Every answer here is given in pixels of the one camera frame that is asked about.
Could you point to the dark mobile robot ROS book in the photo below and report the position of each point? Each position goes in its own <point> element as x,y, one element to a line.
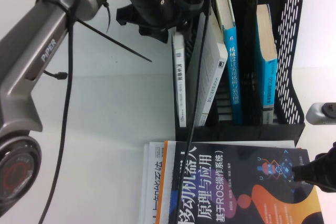
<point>236,182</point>

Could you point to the white-spined book with brown cover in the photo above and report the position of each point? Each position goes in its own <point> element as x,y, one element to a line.
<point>212,72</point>

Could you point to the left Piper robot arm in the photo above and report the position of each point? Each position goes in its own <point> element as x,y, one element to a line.
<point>47,51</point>

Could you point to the white car suspension book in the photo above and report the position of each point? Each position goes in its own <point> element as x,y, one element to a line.
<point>179,82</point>

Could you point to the black perforated book stand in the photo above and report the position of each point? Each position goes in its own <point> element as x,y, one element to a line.
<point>288,51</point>

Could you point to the tall blue-spined hardcover book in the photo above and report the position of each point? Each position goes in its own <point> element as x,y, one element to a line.
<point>235,77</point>

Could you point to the plain white book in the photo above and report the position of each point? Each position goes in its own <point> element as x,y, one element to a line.
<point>143,182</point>

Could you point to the thick blue-spined paperback book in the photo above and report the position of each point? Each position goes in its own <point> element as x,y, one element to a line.
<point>269,82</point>

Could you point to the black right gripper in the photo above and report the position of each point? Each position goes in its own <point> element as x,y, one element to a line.
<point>334,147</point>

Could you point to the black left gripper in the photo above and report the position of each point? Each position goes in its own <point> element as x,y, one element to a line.
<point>155,19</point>

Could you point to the white book with black title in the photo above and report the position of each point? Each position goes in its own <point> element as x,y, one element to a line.
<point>155,182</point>

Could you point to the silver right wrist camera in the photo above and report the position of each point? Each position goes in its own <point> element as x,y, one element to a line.
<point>316,115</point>

